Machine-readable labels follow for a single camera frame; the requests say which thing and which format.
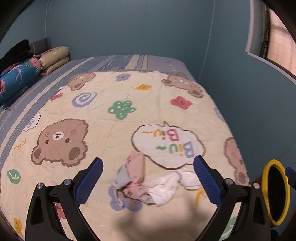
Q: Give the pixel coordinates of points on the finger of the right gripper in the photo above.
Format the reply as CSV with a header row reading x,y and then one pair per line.
x,y
289,172

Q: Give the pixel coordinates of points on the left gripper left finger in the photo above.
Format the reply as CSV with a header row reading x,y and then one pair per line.
x,y
86,180

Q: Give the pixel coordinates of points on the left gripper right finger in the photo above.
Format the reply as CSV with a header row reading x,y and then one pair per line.
x,y
210,179

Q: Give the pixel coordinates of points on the pink grey cloth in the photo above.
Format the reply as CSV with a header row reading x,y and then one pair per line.
x,y
129,180

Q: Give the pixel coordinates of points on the white tissue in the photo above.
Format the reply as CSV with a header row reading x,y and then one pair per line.
x,y
163,189

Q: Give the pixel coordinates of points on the yellow rimmed trash bin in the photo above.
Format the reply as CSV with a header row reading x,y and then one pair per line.
x,y
275,189

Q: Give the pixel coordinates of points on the cream bear print quilt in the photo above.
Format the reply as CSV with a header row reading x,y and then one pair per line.
x,y
218,148

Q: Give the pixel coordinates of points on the blue floral folded duvet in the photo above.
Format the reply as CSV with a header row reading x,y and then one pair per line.
x,y
19,77

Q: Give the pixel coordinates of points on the cream folded blanket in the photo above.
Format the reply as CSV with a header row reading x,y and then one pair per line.
x,y
53,58

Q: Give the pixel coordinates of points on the grey padded headboard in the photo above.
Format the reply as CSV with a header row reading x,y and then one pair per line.
x,y
40,46

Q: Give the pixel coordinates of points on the black clothing pile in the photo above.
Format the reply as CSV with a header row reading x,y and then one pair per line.
x,y
18,53

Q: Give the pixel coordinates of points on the window with dark frame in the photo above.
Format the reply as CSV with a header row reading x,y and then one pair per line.
x,y
270,40

